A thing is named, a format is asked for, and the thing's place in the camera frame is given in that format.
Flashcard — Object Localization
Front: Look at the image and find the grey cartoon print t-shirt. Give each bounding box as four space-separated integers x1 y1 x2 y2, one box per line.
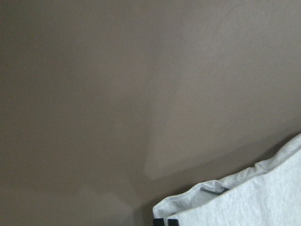
152 136 301 226

